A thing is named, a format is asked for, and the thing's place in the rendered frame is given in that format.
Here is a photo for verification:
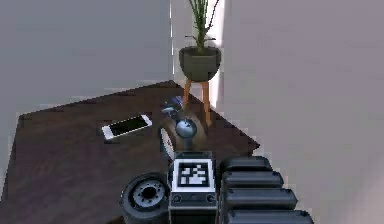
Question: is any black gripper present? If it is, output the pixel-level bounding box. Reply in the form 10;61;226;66
119;171;172;224

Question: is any white smartphone black screen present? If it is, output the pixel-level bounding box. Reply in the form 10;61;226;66
101;114;153;141

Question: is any dark wooden table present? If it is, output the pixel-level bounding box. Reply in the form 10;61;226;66
0;79;261;224

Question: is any green plant in dark pot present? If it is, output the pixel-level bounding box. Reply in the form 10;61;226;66
178;0;222;127

